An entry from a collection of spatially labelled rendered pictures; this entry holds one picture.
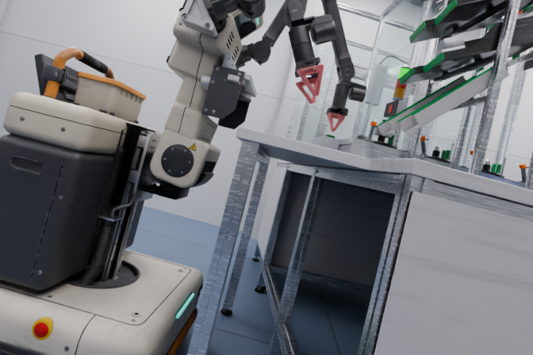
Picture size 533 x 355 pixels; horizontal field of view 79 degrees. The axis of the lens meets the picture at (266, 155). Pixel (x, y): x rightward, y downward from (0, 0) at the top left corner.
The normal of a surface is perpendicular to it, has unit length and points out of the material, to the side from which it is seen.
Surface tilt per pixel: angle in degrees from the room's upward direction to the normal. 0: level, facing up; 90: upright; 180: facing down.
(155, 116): 90
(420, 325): 90
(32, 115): 90
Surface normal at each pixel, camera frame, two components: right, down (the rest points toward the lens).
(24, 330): -0.05, -0.05
